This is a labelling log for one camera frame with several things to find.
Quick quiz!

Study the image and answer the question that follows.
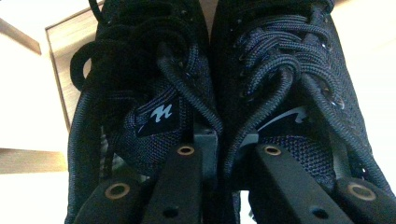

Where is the black lace-up shoe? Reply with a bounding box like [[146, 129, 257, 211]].
[[211, 0, 396, 224], [64, 0, 223, 224]]

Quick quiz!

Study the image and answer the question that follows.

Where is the wooden three-tier shoe rack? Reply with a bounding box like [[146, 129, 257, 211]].
[[0, 0, 106, 175]]

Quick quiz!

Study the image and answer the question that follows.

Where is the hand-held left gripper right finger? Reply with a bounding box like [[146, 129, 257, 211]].
[[239, 133, 356, 224]]

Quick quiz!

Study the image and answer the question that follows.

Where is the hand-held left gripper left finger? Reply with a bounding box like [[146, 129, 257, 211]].
[[141, 128, 219, 224]]

